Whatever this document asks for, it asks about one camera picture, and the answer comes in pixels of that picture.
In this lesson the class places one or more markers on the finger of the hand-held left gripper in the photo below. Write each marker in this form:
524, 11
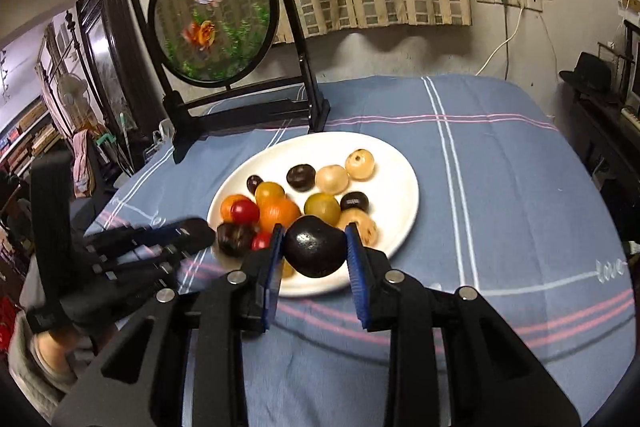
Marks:
160, 234
130, 277

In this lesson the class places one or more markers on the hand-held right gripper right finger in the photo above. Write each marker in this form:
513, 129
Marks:
356, 277

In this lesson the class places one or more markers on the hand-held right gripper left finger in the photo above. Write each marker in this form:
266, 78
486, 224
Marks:
275, 262

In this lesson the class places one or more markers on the tan longan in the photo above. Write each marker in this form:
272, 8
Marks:
288, 269

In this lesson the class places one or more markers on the dark water chestnut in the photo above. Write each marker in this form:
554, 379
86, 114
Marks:
235, 238
301, 177
315, 252

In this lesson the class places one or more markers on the mandarin orange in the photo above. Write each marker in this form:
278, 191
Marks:
226, 207
279, 214

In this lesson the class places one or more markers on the spotted peeled water chestnut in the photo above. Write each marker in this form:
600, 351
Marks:
361, 163
364, 224

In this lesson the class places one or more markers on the orange yellow tomato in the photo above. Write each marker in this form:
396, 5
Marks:
270, 192

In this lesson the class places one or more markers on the yellow green tomato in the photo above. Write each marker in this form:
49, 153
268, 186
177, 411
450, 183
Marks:
322, 205

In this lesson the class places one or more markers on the smooth dark chestnut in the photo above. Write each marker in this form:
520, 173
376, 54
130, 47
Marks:
354, 202

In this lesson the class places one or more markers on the small dark chestnut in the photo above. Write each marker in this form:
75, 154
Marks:
254, 182

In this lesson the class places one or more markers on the white oval plate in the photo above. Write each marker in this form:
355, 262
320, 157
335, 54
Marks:
390, 187

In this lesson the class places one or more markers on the plain peeled water chestnut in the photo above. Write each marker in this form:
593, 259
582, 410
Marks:
333, 178

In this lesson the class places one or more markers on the person's left forearm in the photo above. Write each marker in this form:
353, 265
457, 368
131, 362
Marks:
27, 387

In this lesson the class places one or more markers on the person's left hand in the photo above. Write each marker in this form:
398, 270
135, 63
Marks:
50, 349

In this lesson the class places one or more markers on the pink hanging cloth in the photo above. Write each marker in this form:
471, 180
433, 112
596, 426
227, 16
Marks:
82, 162

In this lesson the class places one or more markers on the wooden shelf with boxes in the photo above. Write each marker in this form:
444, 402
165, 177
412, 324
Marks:
25, 137

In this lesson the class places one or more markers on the white standing fan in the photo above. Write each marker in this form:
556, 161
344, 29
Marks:
70, 89

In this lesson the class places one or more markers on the black pole stand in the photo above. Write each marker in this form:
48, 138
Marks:
70, 37

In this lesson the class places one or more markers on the blue striped tablecloth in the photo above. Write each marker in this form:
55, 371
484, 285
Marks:
500, 182

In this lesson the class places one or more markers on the goldfish screen on black stand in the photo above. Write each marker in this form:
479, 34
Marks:
215, 7

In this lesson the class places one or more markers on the black desk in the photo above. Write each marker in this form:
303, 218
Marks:
610, 147

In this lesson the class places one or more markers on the black hat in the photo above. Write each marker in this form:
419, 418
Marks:
590, 72

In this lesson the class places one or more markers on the white keyboard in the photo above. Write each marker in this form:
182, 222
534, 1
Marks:
631, 115

